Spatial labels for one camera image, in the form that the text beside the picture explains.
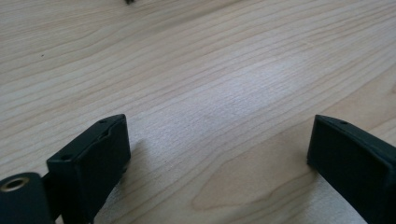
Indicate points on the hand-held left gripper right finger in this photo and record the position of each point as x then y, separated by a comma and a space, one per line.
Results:
358, 165

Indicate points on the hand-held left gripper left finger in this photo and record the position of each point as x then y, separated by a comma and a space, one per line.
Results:
90, 168

